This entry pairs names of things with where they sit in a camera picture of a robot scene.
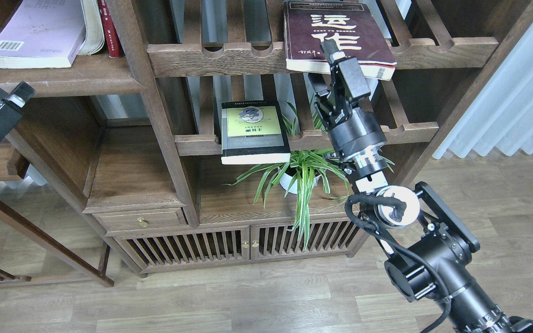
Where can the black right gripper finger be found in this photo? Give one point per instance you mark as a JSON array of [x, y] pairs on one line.
[[348, 80], [324, 97]]

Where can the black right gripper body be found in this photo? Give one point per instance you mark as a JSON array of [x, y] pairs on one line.
[[356, 138]]

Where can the dark red book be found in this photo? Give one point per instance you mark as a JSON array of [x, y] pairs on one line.
[[350, 25]]

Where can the pale purple white book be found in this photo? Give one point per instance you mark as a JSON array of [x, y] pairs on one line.
[[43, 34]]

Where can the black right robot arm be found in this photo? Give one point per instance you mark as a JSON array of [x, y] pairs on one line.
[[427, 245]]

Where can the green spider plant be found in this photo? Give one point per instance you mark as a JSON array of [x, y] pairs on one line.
[[306, 162]]

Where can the yellow and black book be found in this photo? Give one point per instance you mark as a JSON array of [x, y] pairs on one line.
[[253, 133]]

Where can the white plant pot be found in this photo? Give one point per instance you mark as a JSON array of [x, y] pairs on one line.
[[292, 186]]

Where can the cream paged standing book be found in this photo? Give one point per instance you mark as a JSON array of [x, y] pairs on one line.
[[94, 37]]

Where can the dark wooden bookshelf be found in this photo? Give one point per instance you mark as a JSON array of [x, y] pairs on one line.
[[131, 142]]

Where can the red spine standing book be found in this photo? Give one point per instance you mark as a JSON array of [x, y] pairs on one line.
[[111, 37]]

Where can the white pleated curtain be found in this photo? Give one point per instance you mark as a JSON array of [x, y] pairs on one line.
[[501, 116]]

